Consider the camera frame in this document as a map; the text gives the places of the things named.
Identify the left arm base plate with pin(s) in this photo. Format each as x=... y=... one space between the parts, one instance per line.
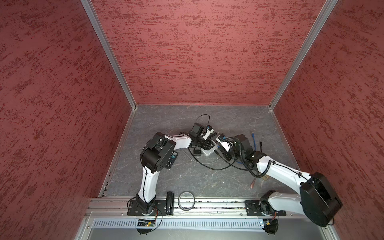
x=140 y=209

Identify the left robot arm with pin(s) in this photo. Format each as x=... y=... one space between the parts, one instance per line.
x=160 y=153

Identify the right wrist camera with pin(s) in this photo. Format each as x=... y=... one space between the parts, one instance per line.
x=222 y=140

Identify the aluminium front rail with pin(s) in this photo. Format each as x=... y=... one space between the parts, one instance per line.
x=184 y=208

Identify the black calculator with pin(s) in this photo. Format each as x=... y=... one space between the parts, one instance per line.
x=171 y=160

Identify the black stapler on rail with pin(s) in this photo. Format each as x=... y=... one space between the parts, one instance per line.
x=170 y=200

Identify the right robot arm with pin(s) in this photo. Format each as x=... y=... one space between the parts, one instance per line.
x=313 y=197

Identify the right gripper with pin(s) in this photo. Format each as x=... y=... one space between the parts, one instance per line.
x=227 y=156

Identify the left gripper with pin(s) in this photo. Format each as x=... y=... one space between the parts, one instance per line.
x=207 y=144

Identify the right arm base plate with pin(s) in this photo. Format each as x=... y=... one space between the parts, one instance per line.
x=256 y=208

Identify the white small network switch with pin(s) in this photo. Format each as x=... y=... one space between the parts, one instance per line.
x=208 y=152

